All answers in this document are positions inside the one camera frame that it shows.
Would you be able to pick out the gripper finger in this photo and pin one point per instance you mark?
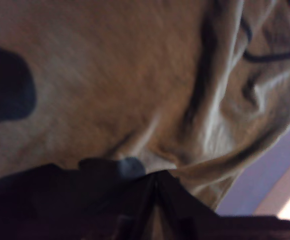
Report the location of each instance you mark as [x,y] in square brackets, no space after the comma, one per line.
[189,220]
[114,217]

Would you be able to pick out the olive green underwear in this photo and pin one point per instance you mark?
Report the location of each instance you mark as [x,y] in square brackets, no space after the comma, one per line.
[109,75]

